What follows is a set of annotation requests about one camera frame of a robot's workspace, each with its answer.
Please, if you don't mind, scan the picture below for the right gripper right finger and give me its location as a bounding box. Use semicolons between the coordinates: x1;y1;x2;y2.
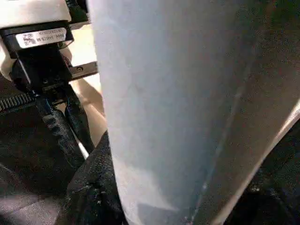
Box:
231;120;300;225

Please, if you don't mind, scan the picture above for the white plastic table leg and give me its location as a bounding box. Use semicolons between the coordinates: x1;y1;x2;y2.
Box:
88;0;300;225

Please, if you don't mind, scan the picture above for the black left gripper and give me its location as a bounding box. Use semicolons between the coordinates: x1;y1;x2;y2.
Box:
0;22;99;157

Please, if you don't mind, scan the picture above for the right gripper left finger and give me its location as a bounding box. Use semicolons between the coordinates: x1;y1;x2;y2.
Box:
60;130;125;225

